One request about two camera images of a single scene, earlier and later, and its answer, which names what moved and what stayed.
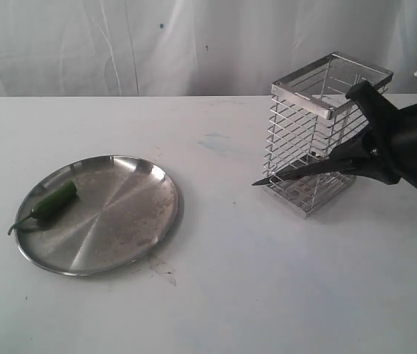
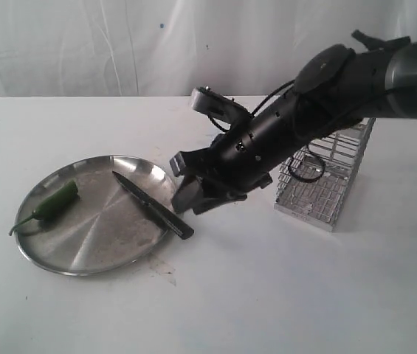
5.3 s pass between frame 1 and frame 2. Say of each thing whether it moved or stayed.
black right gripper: moved
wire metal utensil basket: moved
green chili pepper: stayed
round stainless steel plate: stayed
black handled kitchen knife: moved
